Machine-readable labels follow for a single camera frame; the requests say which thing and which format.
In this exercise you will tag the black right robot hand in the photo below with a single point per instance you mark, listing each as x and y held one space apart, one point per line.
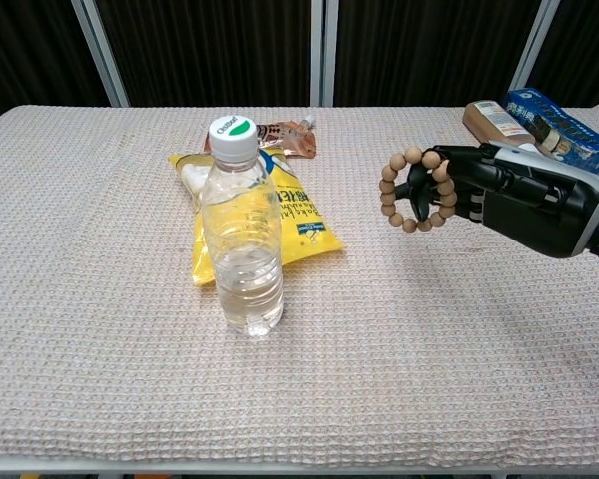
529 204

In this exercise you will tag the blue cardboard box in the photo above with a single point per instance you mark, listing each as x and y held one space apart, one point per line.
564 127

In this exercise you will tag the brown bottle with white cap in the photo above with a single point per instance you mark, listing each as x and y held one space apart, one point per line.
496 125

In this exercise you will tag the yellow snack bag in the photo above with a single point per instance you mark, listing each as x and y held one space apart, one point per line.
304 224

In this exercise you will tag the brown spouted drink pouch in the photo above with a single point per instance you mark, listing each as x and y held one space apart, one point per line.
289 139

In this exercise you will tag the clear plastic water bottle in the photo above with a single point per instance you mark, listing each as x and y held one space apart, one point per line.
241 234

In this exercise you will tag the black curtain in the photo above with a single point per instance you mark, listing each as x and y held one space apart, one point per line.
204 50

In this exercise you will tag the beige waffle-weave tablecloth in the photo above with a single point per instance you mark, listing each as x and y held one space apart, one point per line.
130 349

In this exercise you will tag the grey metal frame post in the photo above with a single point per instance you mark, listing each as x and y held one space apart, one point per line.
100 50
324 50
534 45

